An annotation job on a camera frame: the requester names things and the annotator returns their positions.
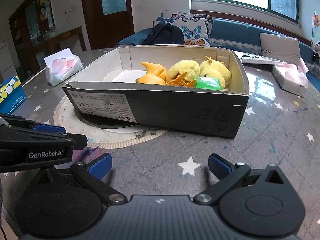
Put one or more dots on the grey cushion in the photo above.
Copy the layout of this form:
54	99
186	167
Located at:
279	47

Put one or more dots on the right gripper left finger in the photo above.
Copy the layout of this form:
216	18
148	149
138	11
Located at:
91	176

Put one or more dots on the white tissue pack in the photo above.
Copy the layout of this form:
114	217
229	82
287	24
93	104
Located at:
62	65

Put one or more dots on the blue patterned tissue box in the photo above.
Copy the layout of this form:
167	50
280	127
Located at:
12	95

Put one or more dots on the green plastic toy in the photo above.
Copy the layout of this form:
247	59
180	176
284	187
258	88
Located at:
209	83

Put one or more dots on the white remote control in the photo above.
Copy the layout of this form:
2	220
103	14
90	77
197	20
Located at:
254	59

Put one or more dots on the pink tissue pack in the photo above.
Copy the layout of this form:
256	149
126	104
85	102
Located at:
292	77

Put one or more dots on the blue sofa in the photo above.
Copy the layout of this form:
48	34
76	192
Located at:
245	37

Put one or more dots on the dark wooden cabinet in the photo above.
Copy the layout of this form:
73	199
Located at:
35	36

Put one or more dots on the butterfly print pillow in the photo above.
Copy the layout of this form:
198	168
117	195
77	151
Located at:
196	28

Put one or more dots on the dark wooden door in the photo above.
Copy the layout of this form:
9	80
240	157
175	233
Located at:
107	22

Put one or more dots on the orange rubber toy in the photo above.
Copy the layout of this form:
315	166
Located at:
155	74

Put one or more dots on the cardboard shoe box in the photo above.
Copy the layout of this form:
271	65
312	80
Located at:
107	87

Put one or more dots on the dark backpack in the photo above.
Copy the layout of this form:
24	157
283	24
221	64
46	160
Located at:
165	34

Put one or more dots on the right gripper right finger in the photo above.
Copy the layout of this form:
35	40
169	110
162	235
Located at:
230	176

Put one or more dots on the yellow plush chick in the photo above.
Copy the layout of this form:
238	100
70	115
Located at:
189	70

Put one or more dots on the grey star table mat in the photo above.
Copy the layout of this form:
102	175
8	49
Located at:
280	128

